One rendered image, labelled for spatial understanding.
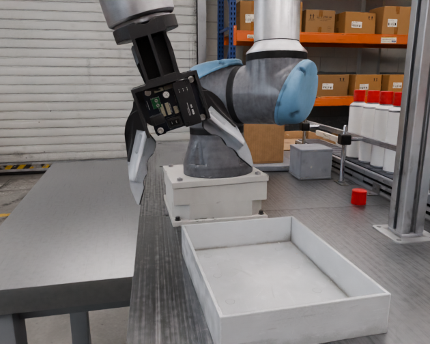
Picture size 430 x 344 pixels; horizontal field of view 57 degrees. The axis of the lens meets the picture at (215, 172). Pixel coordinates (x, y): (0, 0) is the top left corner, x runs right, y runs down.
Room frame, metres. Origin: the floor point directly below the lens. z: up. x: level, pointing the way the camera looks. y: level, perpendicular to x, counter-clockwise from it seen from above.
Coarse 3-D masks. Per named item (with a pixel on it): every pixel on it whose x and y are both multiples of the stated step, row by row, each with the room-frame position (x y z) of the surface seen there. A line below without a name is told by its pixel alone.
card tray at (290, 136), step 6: (288, 132) 1.91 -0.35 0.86; (294, 132) 1.91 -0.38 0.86; (300, 132) 1.92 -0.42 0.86; (306, 132) 1.92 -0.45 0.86; (312, 132) 1.88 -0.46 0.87; (288, 138) 1.91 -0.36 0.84; (294, 138) 1.91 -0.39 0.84; (300, 138) 1.92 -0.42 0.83; (306, 138) 1.92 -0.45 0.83; (312, 138) 1.87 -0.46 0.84; (318, 138) 1.80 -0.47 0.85; (324, 138) 1.74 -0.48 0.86; (288, 144) 1.74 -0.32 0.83; (288, 150) 1.60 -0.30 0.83
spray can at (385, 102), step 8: (384, 96) 1.06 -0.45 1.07; (392, 96) 1.06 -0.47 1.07; (384, 104) 1.06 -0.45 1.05; (376, 112) 1.07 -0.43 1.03; (384, 112) 1.05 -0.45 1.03; (376, 120) 1.07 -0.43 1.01; (384, 120) 1.05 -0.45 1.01; (376, 128) 1.07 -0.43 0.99; (384, 128) 1.05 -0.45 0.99; (376, 136) 1.06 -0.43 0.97; (384, 136) 1.05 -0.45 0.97; (376, 152) 1.06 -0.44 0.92; (376, 160) 1.06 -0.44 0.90
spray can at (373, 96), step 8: (368, 96) 1.14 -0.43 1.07; (376, 96) 1.12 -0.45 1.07; (368, 104) 1.13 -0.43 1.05; (376, 104) 1.12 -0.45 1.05; (368, 112) 1.12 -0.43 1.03; (368, 120) 1.12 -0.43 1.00; (368, 128) 1.12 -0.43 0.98; (368, 136) 1.12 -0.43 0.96; (360, 144) 1.14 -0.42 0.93; (368, 144) 1.12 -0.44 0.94; (360, 152) 1.14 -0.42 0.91; (368, 152) 1.12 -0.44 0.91; (360, 160) 1.13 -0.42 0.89; (368, 160) 1.12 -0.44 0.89
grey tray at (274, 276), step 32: (192, 224) 0.63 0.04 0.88; (224, 224) 0.64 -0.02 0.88; (256, 224) 0.65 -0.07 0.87; (288, 224) 0.66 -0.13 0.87; (192, 256) 0.52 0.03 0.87; (224, 256) 0.60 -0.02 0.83; (256, 256) 0.60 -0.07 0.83; (288, 256) 0.60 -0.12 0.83; (320, 256) 0.56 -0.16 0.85; (224, 288) 0.50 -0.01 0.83; (256, 288) 0.50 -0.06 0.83; (288, 288) 0.50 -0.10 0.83; (320, 288) 0.50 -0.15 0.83; (352, 288) 0.47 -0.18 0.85; (224, 320) 0.36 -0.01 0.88; (256, 320) 0.37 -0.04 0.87; (288, 320) 0.38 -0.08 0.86; (320, 320) 0.39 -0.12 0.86; (352, 320) 0.40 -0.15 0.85; (384, 320) 0.41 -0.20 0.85
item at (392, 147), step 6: (306, 120) 1.52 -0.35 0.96; (324, 126) 1.34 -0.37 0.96; (336, 132) 1.25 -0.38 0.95; (342, 132) 1.21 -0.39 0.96; (348, 132) 1.17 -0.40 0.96; (366, 138) 1.07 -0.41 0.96; (372, 138) 1.06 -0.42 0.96; (378, 144) 1.01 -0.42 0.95; (384, 144) 0.98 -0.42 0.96; (390, 144) 0.96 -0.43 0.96
